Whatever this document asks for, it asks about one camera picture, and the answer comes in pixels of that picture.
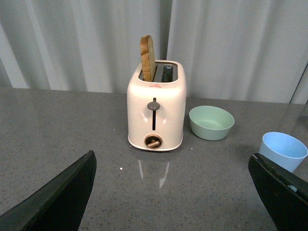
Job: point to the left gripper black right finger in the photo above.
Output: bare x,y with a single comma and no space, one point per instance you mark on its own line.
284,195

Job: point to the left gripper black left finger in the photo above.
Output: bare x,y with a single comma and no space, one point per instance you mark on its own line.
57,206

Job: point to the light blue cup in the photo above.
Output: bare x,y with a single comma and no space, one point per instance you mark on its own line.
283,149

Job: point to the green bowl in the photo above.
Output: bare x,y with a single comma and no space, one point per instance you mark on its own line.
210,123

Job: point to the cream two-slot toaster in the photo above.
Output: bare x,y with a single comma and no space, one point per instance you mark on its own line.
156,109

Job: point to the white curtain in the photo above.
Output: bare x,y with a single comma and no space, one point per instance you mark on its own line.
252,50

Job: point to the toasted bread slice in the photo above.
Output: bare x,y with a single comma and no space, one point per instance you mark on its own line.
147,58

